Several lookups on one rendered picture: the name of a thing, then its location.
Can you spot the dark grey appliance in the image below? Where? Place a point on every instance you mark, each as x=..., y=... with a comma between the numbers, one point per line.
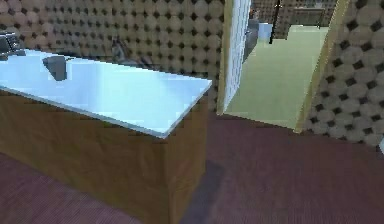
x=8, y=45

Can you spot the white room door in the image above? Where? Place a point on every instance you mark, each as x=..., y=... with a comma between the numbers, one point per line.
x=236, y=50

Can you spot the pale blue box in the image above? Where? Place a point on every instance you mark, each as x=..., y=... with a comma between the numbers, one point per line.
x=265, y=31

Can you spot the grey block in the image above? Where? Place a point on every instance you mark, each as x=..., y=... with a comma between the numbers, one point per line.
x=56, y=66

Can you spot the wooden counter with white top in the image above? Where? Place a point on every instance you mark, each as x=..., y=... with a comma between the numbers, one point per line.
x=110, y=140

